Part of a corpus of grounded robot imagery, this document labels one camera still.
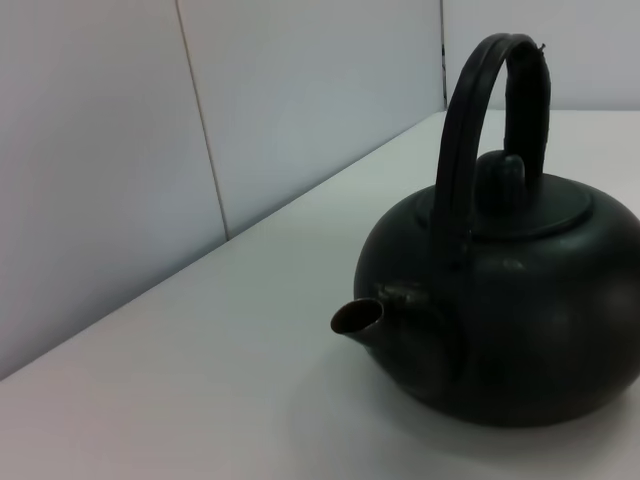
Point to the black round teapot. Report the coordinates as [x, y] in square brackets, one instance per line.
[500, 300]

